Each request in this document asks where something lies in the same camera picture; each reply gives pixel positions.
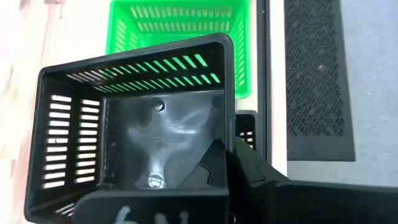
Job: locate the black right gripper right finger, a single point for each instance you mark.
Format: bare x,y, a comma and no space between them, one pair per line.
311,205

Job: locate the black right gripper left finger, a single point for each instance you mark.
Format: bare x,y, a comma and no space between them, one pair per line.
102,208

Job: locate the black slotted plastic basket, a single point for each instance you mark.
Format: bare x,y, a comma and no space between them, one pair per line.
136,130
245,123

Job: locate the green slotted plastic basket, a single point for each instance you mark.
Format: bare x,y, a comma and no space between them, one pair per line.
161,32

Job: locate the black perforated metal panel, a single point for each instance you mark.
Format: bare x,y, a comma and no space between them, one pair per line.
317,77

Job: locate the black metal rig frame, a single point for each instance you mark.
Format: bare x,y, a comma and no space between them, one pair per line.
263,77

